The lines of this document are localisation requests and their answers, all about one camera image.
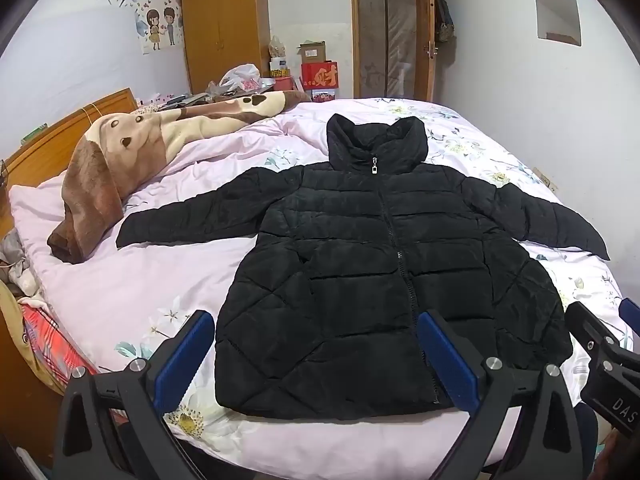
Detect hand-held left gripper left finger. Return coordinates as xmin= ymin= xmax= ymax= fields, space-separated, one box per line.
xmin=52 ymin=309 xmax=216 ymax=480

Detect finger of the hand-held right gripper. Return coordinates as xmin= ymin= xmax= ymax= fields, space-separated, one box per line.
xmin=565 ymin=301 xmax=627 ymax=363
xmin=619 ymin=297 xmax=640 ymax=337

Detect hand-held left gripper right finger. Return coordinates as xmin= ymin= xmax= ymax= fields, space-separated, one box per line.
xmin=416 ymin=309 xmax=585 ymax=480

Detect black puffer jacket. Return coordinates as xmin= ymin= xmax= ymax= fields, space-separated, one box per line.
xmin=116 ymin=113 xmax=612 ymax=421

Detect pink floral bed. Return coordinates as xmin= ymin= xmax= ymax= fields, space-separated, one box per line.
xmin=9 ymin=96 xmax=636 ymax=466

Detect red plaid cloth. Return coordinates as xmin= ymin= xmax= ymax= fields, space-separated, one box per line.
xmin=19 ymin=305 xmax=96 ymax=391

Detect brown dog print blanket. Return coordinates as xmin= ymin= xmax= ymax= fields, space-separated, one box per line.
xmin=47 ymin=89 xmax=311 ymax=265

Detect cluttered bedside table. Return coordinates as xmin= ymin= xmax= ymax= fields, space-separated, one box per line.
xmin=140 ymin=91 xmax=236 ymax=112

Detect wooden headboard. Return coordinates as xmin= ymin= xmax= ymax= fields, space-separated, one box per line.
xmin=0 ymin=87 xmax=138 ymax=241

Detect white plastic bag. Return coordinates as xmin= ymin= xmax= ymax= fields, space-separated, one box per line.
xmin=219 ymin=63 xmax=261 ymax=92

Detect wooden door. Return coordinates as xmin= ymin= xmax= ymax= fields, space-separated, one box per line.
xmin=350 ymin=0 xmax=436 ymax=102
xmin=422 ymin=0 xmax=441 ymax=103

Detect large red gift box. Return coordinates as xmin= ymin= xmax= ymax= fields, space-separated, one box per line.
xmin=301 ymin=61 xmax=339 ymax=92

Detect mesh door curtain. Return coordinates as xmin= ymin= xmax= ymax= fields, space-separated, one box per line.
xmin=357 ymin=0 xmax=426 ymax=100

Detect cardboard box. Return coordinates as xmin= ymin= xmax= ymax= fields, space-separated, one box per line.
xmin=295 ymin=41 xmax=327 ymax=65

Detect wooden wardrobe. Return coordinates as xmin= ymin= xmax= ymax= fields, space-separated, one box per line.
xmin=180 ymin=0 xmax=272 ymax=95

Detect hanging bags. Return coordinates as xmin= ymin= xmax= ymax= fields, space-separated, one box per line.
xmin=434 ymin=0 xmax=456 ymax=43

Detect square wall niche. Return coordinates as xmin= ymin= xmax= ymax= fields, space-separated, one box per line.
xmin=534 ymin=0 xmax=582 ymax=46

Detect cartoon couple wall sticker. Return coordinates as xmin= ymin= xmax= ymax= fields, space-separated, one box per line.
xmin=134 ymin=2 xmax=182 ymax=55

